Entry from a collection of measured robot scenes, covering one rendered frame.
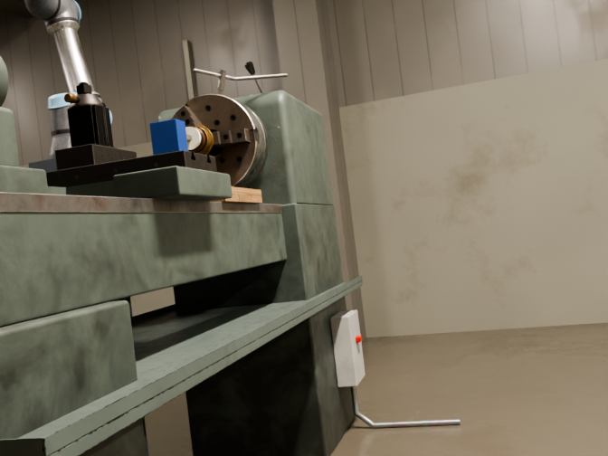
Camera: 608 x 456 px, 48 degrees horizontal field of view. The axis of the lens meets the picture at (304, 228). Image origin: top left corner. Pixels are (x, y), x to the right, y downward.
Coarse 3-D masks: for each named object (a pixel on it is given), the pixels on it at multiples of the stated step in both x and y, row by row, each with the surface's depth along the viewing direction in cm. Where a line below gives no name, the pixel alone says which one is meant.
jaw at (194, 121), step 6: (180, 108) 213; (186, 108) 214; (180, 114) 213; (186, 114) 213; (192, 114) 214; (186, 120) 211; (192, 120) 210; (198, 120) 215; (186, 126) 211; (192, 126) 208
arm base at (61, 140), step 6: (54, 132) 226; (60, 132) 225; (66, 132) 225; (54, 138) 226; (60, 138) 225; (66, 138) 225; (54, 144) 225; (60, 144) 224; (66, 144) 224; (54, 150) 224; (48, 156) 228; (54, 156) 224
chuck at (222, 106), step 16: (208, 96) 215; (224, 96) 214; (208, 112) 215; (224, 112) 214; (240, 112) 213; (208, 128) 216; (224, 128) 214; (240, 128) 213; (256, 128) 214; (240, 144) 213; (256, 144) 212; (224, 160) 214; (240, 160) 213; (256, 160) 215; (240, 176) 213
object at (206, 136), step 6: (198, 126) 207; (204, 132) 203; (210, 132) 206; (204, 138) 202; (210, 138) 205; (204, 144) 203; (210, 144) 206; (192, 150) 201; (198, 150) 203; (204, 150) 205
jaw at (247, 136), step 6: (216, 132) 206; (222, 132) 208; (228, 132) 207; (234, 132) 209; (240, 132) 208; (246, 132) 210; (252, 132) 212; (216, 138) 206; (222, 138) 208; (228, 138) 207; (234, 138) 209; (240, 138) 209; (246, 138) 209; (252, 138) 212; (216, 144) 207; (222, 144) 209; (228, 144) 210; (234, 144) 212
